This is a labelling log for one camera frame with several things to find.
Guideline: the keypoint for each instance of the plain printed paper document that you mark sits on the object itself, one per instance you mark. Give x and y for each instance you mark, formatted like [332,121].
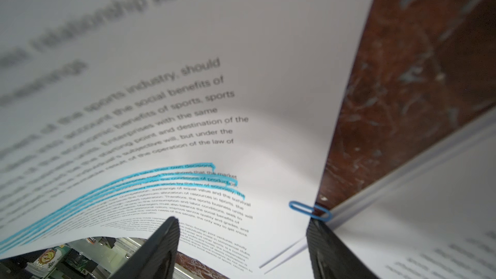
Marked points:
[432,218]

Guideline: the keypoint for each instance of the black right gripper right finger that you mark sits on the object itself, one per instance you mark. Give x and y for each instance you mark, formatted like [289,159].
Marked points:
[330,257]

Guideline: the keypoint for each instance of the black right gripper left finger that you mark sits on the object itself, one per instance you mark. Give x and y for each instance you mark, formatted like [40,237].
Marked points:
[156,257]

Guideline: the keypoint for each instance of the blue paperclip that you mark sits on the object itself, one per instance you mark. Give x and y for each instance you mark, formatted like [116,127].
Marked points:
[315,212]

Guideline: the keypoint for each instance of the highlighted printed paper document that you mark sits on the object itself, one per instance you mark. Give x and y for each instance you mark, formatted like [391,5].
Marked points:
[118,114]

